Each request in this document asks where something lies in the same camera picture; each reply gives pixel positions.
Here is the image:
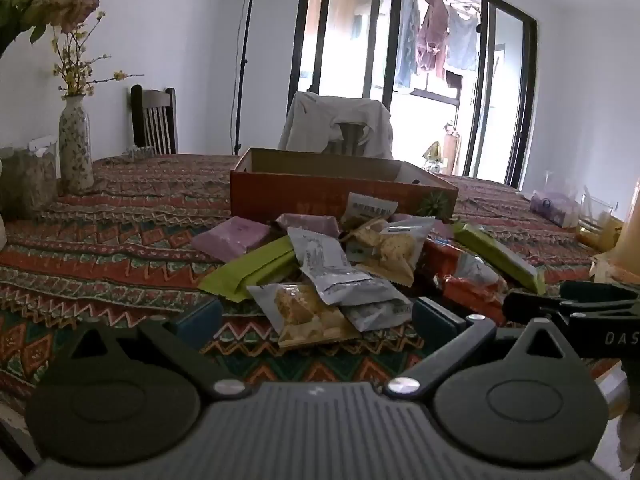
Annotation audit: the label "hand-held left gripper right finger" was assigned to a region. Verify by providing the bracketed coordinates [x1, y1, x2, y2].
[385, 297, 583, 402]

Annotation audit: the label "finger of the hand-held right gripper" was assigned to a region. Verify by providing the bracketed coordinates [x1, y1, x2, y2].
[560, 281, 640, 306]
[502, 290, 576, 323]

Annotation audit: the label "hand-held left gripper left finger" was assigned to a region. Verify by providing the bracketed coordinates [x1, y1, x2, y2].
[70, 300, 251, 402]

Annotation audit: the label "clear cracker snack packet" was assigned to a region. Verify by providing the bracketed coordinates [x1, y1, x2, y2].
[342, 216, 437, 287]
[246, 282, 361, 350]

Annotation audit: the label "orange cardboard box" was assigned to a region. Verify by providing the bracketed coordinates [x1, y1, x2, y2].
[229, 147, 460, 226]

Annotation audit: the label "orange snack packet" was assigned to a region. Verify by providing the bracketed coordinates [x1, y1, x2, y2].
[425, 240, 508, 323]

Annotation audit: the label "grey snack packet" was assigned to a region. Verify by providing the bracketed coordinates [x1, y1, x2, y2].
[345, 285, 413, 332]

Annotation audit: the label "green snack packet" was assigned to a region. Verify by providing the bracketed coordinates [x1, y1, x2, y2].
[197, 236, 301, 303]
[452, 222, 547, 295]

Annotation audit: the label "pink snack packet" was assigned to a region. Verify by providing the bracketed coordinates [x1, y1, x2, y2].
[275, 212, 341, 238]
[191, 216, 273, 263]

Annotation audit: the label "clear plastic container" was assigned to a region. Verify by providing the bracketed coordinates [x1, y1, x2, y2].
[580, 187, 618, 226]

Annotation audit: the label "purple tissue pack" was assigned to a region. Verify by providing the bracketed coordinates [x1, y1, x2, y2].
[530, 191, 583, 228]

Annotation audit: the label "patterned tablecloth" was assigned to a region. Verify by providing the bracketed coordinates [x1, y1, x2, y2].
[0, 152, 640, 411]

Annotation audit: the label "white printed snack packet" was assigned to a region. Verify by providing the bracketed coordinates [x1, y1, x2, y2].
[287, 227, 376, 306]

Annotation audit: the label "white green-label snack packet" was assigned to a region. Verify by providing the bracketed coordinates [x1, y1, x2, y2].
[340, 192, 399, 233]

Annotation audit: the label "tan upright board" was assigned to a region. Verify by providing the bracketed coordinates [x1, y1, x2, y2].
[442, 125, 461, 176]

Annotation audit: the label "dark wooden chair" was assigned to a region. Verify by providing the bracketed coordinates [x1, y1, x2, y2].
[130, 84, 179, 156]
[325, 122, 373, 158]

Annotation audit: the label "patterned ceramic vase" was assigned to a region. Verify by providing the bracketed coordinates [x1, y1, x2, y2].
[58, 95, 96, 193]

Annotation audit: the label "glass jar with white lid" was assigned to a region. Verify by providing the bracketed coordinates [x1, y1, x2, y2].
[0, 137, 58, 221]

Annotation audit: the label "chair with white jacket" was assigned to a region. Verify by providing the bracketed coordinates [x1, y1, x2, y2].
[277, 91, 396, 161]

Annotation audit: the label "dark hanging cloth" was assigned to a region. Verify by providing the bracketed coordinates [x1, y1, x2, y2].
[445, 71, 463, 106]

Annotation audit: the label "grey-blue hanging shirt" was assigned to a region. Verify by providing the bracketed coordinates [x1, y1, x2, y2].
[445, 7, 480, 72]

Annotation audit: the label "blue hanging shirt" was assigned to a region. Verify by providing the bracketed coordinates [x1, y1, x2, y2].
[395, 0, 421, 91]

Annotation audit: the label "yellow flower branches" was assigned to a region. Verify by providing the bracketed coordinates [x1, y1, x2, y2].
[52, 10, 146, 98]

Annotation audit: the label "maroon hanging garment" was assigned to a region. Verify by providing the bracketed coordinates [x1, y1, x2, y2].
[417, 0, 451, 81]

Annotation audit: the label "black framed sliding glass door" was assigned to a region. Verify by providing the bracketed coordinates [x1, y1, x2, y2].
[287, 0, 538, 188]

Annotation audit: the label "pink flower bouquet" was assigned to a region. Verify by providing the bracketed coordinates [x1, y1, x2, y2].
[0, 0, 108, 56]

